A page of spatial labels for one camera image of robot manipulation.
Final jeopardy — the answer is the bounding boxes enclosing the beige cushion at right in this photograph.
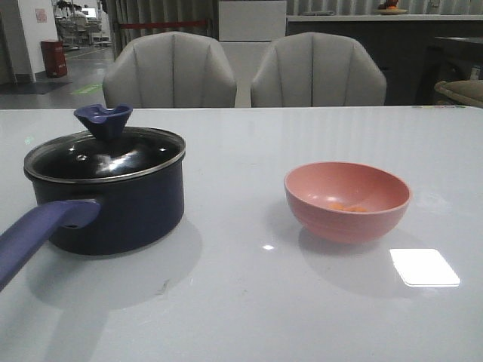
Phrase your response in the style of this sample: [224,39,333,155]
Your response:
[434,80,482,108]

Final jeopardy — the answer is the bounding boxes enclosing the grey curtain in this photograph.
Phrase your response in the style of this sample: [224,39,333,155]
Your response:
[102,0,218,57]

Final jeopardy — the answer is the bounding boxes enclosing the pink bowl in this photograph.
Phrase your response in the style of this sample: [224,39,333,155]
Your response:
[284,161,411,244]

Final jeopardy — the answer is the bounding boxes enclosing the red trash bin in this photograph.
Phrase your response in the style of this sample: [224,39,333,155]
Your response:
[40,40,68,78]

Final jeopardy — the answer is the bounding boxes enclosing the glass lid with blue knob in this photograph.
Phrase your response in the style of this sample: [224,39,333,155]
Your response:
[24,103,186,184]

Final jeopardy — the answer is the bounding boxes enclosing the left beige upholstered chair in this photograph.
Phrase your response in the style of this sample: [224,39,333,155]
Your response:
[103,32,237,109]

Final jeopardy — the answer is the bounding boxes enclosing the white refrigerator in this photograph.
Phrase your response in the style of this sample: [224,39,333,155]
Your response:
[218,1,287,42]

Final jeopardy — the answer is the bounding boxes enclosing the dark blue saucepan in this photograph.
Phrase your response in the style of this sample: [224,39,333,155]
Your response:
[1,157,184,285]

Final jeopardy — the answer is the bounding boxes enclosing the dark kitchen counter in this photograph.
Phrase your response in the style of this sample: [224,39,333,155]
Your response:
[286,14,482,106]

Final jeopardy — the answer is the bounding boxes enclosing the right beige upholstered chair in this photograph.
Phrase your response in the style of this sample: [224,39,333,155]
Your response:
[251,32,386,108]

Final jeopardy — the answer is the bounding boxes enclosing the beige upholstered chair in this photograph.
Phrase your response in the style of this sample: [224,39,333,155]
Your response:
[103,32,237,109]
[251,32,386,108]

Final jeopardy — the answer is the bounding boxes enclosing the fruit plate on counter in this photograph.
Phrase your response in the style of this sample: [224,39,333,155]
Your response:
[376,0,408,15]

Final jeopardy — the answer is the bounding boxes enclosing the orange ham pieces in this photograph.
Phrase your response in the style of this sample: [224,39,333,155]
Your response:
[328,202,368,213]

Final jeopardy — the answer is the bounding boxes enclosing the red barrier belt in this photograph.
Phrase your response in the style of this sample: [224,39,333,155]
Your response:
[118,19,209,29]

